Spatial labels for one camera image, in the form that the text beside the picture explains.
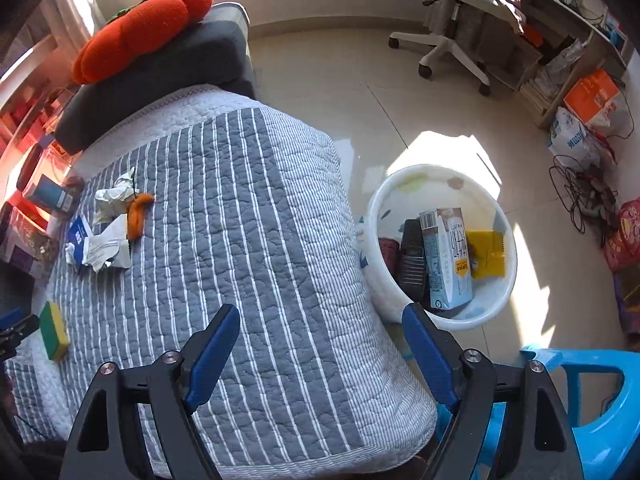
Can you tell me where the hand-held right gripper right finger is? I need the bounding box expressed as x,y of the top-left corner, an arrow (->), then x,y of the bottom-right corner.
401,302 -> 586,480

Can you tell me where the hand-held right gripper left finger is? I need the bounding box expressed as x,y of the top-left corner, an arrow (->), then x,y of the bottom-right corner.
59,304 -> 242,480

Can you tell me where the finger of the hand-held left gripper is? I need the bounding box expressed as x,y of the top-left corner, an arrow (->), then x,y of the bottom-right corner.
0,307 -> 41,348

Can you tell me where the white dotted plastic bin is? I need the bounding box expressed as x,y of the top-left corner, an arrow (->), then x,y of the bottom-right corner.
365,163 -> 518,332

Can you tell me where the light blue milk carton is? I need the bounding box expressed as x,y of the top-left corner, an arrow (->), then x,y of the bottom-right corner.
419,207 -> 474,311

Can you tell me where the black plastic tray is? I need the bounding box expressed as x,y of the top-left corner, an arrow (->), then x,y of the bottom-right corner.
398,218 -> 431,307

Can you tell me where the red drink can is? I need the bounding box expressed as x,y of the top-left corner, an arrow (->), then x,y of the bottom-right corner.
377,237 -> 401,277

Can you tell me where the yellow snack packet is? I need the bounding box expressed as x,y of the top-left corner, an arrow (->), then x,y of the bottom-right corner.
466,229 -> 507,281

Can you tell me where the green and yellow sponge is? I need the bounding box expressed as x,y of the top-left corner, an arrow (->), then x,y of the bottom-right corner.
39,301 -> 72,362

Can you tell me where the plastic jar with purple label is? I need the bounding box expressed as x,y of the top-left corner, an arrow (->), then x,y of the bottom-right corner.
0,202 -> 61,279

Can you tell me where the grey striped quilted blanket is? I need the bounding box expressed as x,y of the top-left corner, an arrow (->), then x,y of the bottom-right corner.
5,85 -> 441,480

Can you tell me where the dark blue carton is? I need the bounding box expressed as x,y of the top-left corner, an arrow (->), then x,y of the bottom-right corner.
64,214 -> 93,267

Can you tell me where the crumpled white paper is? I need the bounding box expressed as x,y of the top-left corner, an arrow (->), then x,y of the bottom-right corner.
80,214 -> 133,272
92,167 -> 141,226

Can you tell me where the plastic jar with teal label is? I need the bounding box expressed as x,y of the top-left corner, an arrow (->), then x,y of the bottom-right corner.
17,145 -> 84,217

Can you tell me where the orange peel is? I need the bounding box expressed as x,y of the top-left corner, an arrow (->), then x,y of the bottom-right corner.
126,193 -> 155,238

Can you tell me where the blue plastic stool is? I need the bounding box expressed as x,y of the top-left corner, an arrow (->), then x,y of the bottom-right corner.
470,344 -> 640,480

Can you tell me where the white bookshelf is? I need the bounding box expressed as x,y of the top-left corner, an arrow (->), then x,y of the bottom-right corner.
0,35 -> 86,171

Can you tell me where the red printed bag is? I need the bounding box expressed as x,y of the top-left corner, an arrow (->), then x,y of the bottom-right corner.
602,200 -> 640,273

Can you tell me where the white plastic bag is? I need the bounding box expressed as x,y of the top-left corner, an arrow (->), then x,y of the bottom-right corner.
547,106 -> 608,171

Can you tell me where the stack of books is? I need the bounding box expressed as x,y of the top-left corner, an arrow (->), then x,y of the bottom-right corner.
520,67 -> 558,113

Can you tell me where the dark grey seat cushion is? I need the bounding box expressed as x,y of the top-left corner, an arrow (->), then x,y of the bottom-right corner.
54,2 -> 258,156

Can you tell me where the white office chair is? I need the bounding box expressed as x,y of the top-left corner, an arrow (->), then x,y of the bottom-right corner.
389,0 -> 526,97

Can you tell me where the orange cardboard box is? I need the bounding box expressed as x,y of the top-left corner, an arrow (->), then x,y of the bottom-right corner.
564,69 -> 623,128

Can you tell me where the orange pumpkin cushion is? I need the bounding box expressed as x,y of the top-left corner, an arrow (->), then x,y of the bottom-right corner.
71,0 -> 214,85

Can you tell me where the wooden desk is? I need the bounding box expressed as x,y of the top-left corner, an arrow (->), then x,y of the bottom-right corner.
500,0 -> 631,131

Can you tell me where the tangle of black cables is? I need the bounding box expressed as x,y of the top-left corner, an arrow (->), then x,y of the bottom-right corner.
549,152 -> 621,249

